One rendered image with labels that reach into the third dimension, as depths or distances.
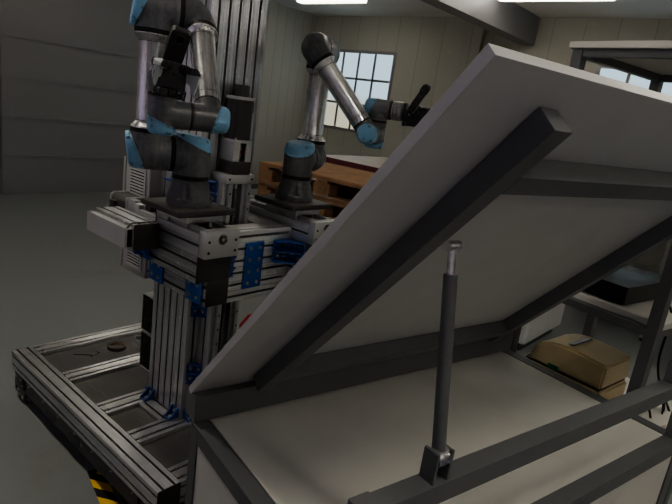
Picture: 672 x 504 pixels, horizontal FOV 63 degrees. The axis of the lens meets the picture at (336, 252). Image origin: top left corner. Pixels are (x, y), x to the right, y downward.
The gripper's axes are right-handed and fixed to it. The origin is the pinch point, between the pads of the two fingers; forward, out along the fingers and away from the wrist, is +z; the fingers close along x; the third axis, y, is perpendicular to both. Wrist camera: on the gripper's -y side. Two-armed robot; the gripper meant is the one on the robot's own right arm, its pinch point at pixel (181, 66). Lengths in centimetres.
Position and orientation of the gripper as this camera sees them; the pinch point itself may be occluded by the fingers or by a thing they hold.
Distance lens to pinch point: 131.9
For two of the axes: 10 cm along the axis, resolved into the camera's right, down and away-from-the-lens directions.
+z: 3.9, 2.9, -8.8
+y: -2.6, 9.4, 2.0
